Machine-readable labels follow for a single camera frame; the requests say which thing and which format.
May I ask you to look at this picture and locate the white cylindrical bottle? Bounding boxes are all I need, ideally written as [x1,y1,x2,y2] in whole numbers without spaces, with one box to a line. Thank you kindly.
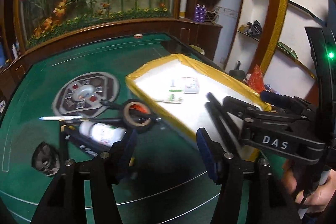
[79,121,126,148]

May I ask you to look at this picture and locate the white green-label pill bottle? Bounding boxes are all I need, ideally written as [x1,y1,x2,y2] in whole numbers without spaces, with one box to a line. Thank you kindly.
[163,82,184,104]

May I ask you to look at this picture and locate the black pen on table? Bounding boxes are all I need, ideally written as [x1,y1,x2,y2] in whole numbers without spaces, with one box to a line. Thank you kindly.
[61,118,123,125]

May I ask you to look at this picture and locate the black tape roll red core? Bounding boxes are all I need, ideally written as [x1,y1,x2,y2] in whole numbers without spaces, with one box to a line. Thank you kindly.
[119,99,155,133]

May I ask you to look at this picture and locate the black round mesh cap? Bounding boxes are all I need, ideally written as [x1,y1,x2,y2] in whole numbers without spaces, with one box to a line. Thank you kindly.
[31,141,60,177]

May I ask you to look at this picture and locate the purple bottles on shelf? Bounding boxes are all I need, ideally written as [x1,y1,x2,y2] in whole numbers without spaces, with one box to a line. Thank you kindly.
[193,4,207,23]

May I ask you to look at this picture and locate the black marker white cap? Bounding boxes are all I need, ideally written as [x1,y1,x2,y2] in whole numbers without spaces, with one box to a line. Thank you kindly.
[65,135,108,157]

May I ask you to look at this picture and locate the person's right hand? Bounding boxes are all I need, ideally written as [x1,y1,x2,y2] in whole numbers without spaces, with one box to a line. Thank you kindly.
[281,161,335,213]

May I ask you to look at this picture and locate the white pen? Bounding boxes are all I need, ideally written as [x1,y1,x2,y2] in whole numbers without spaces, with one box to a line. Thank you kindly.
[39,115,83,121]

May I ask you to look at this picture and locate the black gel pen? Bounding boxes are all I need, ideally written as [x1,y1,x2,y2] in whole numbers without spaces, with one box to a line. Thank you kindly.
[100,99,161,122]

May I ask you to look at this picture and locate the red plastic bag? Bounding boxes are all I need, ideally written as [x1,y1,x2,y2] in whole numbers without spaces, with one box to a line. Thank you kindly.
[248,65,265,94]

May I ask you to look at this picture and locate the round mahjong table control panel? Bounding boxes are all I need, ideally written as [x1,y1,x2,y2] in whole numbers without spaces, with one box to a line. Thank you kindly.
[52,72,120,118]

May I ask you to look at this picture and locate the yellow-edged white tray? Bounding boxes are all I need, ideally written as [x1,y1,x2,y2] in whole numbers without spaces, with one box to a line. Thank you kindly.
[125,54,271,144]

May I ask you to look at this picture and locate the black marker yellow cap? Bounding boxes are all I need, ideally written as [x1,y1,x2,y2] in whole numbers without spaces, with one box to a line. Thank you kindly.
[60,124,111,151]

